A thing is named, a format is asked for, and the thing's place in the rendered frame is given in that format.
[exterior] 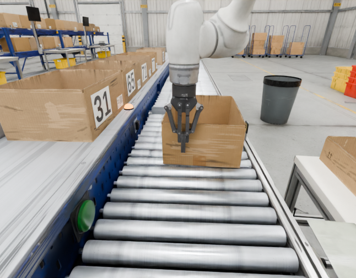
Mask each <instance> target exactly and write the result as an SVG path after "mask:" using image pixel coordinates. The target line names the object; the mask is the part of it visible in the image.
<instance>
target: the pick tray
mask: <svg viewBox="0 0 356 278"><path fill-rule="evenodd" d="M319 159H320V161H321V162H322V163H323V164H324V165H325V166H326V167H327V168H328V169H329V170H330V171H331V172H332V173H333V174H334V175H335V176H336V177H337V178H338V179H339V180H340V181H341V182H342V183H343V184H344V185H345V186H346V187H347V188H348V189H349V190H350V191H351V192H352V193H353V194H354V196H355V197H356V137H352V136H327V138H326V140H325V143H324V146H323V148H322V151H321V154H320V157H319Z"/></svg>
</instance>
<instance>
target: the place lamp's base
mask: <svg viewBox="0 0 356 278"><path fill-rule="evenodd" d="M86 200H90V197H89V193H88V191H86V192H85V193H84V195H83V196H82V198H81V199H80V201H79V202H78V204H77V205H76V207H75V208H74V210H73V211H72V213H71V215H70V220H71V223H72V227H73V230H74V234H75V237H76V240H77V243H79V242H80V240H81V238H82V236H83V234H84V233H85V232H81V231H80V230H79V229H78V214H79V210H80V207H81V206H82V204H83V202H84V201H86Z"/></svg>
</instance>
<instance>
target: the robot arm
mask: <svg viewBox="0 0 356 278"><path fill-rule="evenodd" d="M255 2H256V0H233V1H232V2H231V3H230V4H229V5H228V6H227V7H225V8H221V9H219V10H218V12H217V13H216V14H215V15H214V16H212V17H211V18H210V19H209V20H208V21H206V20H204V15H203V11H202V8H201V6H200V4H199V3H198V2H197V1H190V0H181V1H177V2H175V3H174V4H172V5H171V6H170V9H169V12H168V19H167V25H166V50H167V54H168V58H169V79H170V82H171V83H172V98H171V100H170V102H169V103H167V104H165V105H164V109H165V110H166V112H167V114H168V117H169V121H170V125H171V129H172V132H173V133H177V141H178V143H181V153H185V143H188V142H189V134H190V133H194V132H195V128H196V125H197V121H198V118H199V115H200V113H201V111H202V110H203V104H200V103H198V102H197V99H196V83H197V82H198V74H199V62H200V60H201V59H203V58H225V57H230V56H234V55H236V54H238V53H240V52H241V51H242V50H243V49H244V48H245V47H246V46H247V44H248V42H249V30H248V29H249V25H248V22H247V21H248V17H249V15H250V13H251V10H252V8H253V6H254V4H255ZM195 105H196V113H195V116H194V119H193V123H192V126H191V128H190V129H189V119H190V111H191V110H192V109H193V108H194V107H195ZM172 106H173V107H174V108H175V110H176V111H177V128H176V126H175V121H174V118H173V115H172V111H171V108H172ZM182 113H186V131H181V118H182Z"/></svg>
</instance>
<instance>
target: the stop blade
mask: <svg viewBox="0 0 356 278"><path fill-rule="evenodd" d="M129 166H147V167H190V168H226V167H207V166H197V165H178V164H151V163H129ZM233 169H249V166H240V168H233Z"/></svg>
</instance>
